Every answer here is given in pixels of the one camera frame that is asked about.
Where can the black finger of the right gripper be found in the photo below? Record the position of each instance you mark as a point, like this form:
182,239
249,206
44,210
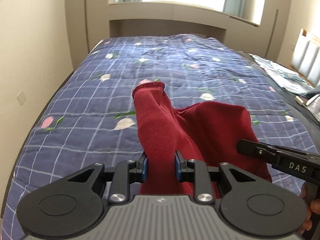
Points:
272,154

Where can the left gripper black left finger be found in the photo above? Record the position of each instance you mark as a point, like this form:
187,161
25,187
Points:
96,176

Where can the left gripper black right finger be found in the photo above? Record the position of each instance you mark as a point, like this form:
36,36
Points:
210,184

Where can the dark red knit sweater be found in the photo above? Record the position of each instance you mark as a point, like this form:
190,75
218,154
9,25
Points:
206,131

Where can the person's right hand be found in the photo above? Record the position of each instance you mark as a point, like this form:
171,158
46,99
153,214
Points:
308,212

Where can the blue plaid floral quilt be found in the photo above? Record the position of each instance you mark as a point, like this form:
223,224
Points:
94,118

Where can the light blue patterned cloth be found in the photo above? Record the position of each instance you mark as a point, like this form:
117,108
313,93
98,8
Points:
286,78

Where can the grey padded headboard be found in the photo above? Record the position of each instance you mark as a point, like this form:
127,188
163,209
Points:
305,57

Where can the beige window bench cabinet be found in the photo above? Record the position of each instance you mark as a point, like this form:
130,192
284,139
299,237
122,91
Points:
236,30

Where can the beige tall wardrobe left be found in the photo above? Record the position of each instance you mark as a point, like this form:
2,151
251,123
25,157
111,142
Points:
87,24

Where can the white wall socket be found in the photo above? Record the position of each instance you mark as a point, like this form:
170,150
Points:
21,98

